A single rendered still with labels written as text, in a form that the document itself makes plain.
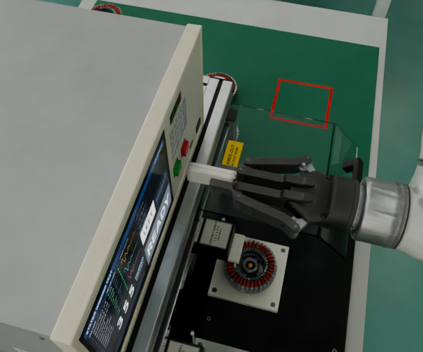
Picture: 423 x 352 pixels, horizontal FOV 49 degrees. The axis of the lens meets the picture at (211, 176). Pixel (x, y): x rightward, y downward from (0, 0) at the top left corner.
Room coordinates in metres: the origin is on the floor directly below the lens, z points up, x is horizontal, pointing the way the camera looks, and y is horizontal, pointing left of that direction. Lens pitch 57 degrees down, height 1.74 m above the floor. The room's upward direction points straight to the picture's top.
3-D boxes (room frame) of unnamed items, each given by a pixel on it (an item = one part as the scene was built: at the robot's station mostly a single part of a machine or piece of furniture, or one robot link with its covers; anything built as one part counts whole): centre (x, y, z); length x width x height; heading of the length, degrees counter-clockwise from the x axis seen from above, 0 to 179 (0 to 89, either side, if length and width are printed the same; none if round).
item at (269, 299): (0.38, -0.08, 0.78); 0.15 x 0.15 x 0.01; 75
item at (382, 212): (0.30, -0.22, 1.18); 0.09 x 0.06 x 0.09; 166
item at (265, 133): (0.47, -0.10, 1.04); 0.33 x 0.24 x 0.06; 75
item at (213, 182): (0.33, -0.02, 1.18); 0.05 x 0.03 x 0.01; 76
